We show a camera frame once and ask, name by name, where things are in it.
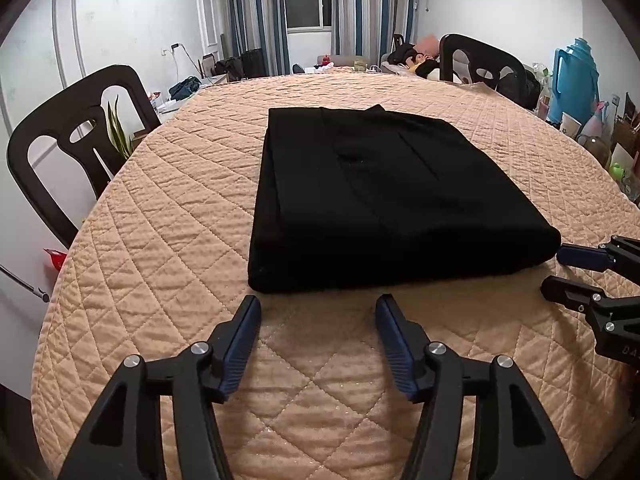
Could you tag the black suitcase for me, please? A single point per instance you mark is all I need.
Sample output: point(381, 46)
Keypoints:
point(252, 64)

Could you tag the black plastic chair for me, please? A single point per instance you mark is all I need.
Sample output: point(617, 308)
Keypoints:
point(55, 115)
point(470, 45)

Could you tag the white cup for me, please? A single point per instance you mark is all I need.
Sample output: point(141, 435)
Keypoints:
point(570, 124)

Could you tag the green potted plant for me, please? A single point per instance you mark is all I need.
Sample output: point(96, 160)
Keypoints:
point(120, 132)

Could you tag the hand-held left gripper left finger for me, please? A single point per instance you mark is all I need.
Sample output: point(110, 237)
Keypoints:
point(239, 355)

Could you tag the beige quilted table cover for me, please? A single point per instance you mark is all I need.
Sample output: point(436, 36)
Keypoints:
point(175, 220)

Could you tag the black pants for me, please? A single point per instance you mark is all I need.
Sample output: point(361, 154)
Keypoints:
point(375, 185)

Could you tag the small green bottle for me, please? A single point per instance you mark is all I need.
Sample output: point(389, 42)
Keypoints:
point(620, 170)

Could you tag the dark bag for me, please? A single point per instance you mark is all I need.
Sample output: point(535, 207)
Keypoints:
point(185, 87)

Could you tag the blue thermos jug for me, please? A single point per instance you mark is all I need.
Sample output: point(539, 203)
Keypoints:
point(577, 85)

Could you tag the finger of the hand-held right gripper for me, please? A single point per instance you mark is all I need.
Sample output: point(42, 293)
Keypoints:
point(582, 256)
point(567, 291)

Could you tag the red packet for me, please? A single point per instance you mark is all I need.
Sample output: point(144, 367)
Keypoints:
point(55, 259)

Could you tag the striped curtain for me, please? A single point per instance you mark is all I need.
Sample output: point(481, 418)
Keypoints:
point(255, 20)
point(370, 10)

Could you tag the grey metal pole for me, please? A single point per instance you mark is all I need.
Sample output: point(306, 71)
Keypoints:
point(27, 286)

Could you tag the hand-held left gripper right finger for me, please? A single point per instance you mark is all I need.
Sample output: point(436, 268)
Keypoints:
point(396, 355)

